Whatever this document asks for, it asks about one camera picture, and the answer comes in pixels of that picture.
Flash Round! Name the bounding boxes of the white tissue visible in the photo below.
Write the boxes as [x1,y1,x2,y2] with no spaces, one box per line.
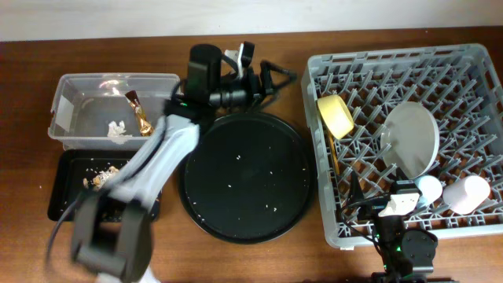
[107,121,126,138]

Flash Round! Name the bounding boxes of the wooden chopstick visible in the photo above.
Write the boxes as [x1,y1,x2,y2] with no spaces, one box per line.
[329,134,340,176]

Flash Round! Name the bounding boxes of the black rectangular tray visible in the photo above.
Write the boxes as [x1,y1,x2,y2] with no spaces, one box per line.
[47,149,162,222]

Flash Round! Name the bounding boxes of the grey-green plate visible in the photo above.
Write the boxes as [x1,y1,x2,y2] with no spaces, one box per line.
[380,101,440,178]

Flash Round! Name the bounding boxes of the clear plastic bin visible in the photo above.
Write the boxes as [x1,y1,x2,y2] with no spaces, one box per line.
[48,72,179,150]

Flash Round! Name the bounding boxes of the grey dishwasher rack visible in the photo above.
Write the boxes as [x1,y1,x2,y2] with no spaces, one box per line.
[301,44,502,249]

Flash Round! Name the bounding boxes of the yellow bowl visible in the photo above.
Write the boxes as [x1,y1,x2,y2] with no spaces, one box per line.
[317,94,354,140]

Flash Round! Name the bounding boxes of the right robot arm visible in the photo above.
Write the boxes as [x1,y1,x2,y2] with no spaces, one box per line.
[339,170,438,283]

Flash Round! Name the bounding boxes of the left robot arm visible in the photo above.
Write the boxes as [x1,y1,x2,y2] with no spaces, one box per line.
[69,42,280,282]

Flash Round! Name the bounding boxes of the gold snack wrapper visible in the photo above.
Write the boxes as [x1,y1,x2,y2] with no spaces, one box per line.
[125,90,154,137]

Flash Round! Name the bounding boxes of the blue cup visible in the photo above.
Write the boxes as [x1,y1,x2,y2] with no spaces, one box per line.
[413,175,442,208]

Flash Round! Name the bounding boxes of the pink cup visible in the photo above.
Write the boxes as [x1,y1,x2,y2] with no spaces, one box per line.
[442,175,490,215]

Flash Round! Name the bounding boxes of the round black serving tray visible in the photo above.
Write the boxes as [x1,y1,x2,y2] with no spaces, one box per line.
[178,112,318,244]

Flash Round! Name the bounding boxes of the food scraps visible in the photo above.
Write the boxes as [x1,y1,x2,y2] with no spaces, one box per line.
[83,166,119,191]

